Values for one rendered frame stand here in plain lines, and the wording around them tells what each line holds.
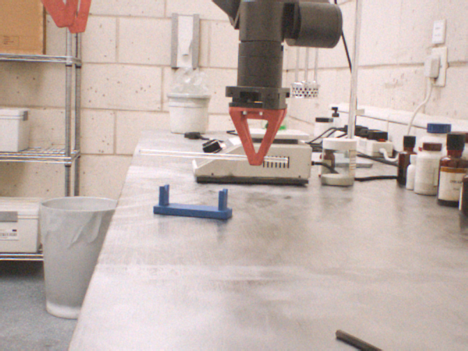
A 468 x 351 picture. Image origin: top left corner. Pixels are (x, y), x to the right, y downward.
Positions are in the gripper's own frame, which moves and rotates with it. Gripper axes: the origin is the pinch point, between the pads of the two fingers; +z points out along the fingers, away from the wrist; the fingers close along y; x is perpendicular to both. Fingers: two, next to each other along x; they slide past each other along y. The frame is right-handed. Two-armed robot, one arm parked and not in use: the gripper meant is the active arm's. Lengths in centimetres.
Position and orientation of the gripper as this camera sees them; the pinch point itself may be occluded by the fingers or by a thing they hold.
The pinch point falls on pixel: (255, 159)
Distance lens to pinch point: 94.6
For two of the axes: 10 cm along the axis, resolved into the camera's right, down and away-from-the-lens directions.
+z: -0.4, 9.9, 1.3
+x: -9.7, -0.7, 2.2
